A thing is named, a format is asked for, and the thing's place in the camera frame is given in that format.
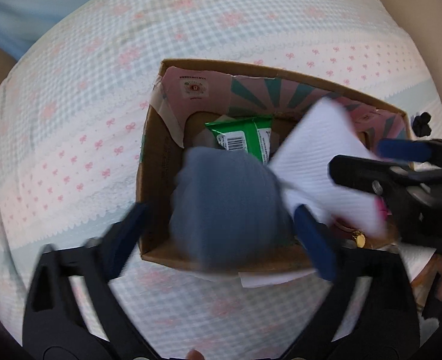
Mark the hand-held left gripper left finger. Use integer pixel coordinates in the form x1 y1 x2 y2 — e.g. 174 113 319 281
22 202 152 354

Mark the green wipes packet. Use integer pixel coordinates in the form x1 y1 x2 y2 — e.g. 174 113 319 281
204 115 274 165

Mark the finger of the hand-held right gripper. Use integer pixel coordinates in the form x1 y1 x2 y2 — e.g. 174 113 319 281
328 154 426 196
377 139 434 163

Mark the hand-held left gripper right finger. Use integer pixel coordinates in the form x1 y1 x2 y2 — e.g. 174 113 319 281
281 203 421 356

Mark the light blue cloth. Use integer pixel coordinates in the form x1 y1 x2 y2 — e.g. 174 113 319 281
0 0 62 59

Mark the pink soft item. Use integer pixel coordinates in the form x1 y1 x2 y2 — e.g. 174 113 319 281
374 199 391 218

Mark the dark navy sock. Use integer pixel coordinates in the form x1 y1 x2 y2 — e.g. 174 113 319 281
412 112 433 138

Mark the grey sock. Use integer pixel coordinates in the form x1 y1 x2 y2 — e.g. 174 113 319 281
169 145 297 271

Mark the cardboard box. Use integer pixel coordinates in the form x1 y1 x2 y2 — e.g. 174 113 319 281
136 58 413 283

